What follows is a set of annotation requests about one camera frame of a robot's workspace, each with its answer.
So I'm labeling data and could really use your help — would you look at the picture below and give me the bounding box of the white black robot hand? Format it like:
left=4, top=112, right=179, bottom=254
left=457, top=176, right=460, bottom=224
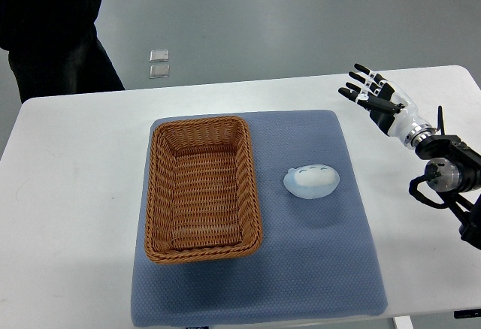
left=338, top=63, right=435, bottom=149

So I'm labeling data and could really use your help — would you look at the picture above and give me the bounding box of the light blue plush toy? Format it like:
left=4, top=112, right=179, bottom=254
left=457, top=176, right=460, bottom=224
left=283, top=164, right=340, bottom=200

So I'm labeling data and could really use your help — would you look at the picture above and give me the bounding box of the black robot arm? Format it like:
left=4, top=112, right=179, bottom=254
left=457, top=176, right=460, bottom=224
left=409, top=107, right=480, bottom=249

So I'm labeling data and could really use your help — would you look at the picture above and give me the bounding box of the brown wicker basket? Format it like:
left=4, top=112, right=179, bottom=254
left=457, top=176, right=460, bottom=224
left=144, top=116, right=263, bottom=264

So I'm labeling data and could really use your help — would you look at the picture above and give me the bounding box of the blue quilted mat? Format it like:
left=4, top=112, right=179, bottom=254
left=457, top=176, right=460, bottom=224
left=131, top=110, right=387, bottom=327

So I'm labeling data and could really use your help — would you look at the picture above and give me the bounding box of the black table control panel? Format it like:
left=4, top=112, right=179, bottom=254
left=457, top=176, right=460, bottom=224
left=453, top=308, right=481, bottom=319

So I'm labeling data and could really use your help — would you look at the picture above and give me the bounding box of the upper floor socket plate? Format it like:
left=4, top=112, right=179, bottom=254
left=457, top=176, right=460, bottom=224
left=150, top=49, right=169, bottom=62

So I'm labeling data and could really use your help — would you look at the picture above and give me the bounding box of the person in black clothes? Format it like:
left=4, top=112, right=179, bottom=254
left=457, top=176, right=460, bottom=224
left=1, top=0, right=124, bottom=102

